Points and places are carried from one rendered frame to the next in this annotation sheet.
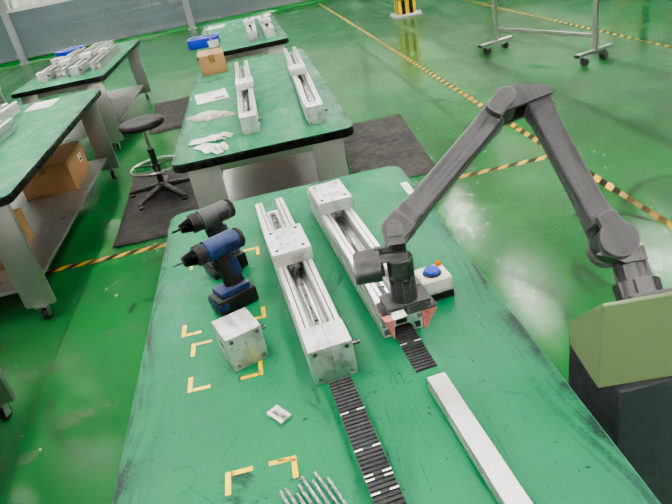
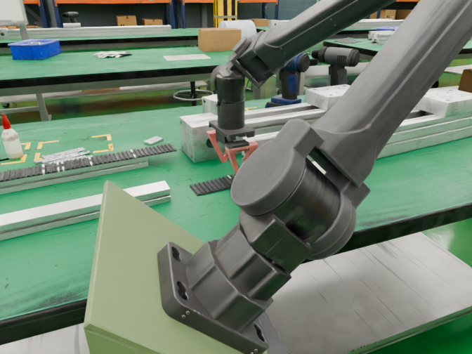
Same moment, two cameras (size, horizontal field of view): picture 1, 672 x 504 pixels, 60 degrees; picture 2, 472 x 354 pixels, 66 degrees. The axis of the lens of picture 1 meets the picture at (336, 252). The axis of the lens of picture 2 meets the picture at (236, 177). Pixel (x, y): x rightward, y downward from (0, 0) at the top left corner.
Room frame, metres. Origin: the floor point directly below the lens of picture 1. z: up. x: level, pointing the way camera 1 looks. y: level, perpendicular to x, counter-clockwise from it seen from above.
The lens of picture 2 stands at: (0.86, -0.84, 1.16)
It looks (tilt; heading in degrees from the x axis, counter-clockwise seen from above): 27 degrees down; 73
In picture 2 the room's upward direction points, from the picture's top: straight up
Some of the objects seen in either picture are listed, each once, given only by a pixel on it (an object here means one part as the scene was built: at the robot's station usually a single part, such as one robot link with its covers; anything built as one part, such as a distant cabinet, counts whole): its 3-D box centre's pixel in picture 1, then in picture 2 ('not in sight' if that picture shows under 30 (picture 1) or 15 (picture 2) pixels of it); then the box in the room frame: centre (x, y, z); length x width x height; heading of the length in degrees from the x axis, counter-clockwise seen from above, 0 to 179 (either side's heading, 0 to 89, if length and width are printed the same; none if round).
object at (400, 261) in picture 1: (397, 266); (230, 87); (1.07, -0.12, 1.00); 0.07 x 0.06 x 0.07; 84
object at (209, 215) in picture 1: (209, 242); (328, 78); (1.59, 0.37, 0.89); 0.20 x 0.08 x 0.22; 122
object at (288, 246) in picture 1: (288, 249); (336, 100); (1.48, 0.13, 0.87); 0.16 x 0.11 x 0.07; 9
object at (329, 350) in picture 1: (333, 349); (204, 138); (1.04, 0.05, 0.83); 0.12 x 0.09 x 0.10; 99
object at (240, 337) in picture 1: (244, 336); (225, 112); (1.16, 0.26, 0.83); 0.11 x 0.10 x 0.10; 114
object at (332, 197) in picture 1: (330, 200); (446, 106); (1.76, -0.02, 0.87); 0.16 x 0.11 x 0.07; 9
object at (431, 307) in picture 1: (418, 312); (236, 152); (1.07, -0.15, 0.86); 0.07 x 0.07 x 0.09; 9
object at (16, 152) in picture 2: not in sight; (10, 135); (0.56, 0.18, 0.84); 0.04 x 0.04 x 0.12
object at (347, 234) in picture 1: (354, 245); (380, 135); (1.51, -0.06, 0.82); 0.80 x 0.10 x 0.09; 9
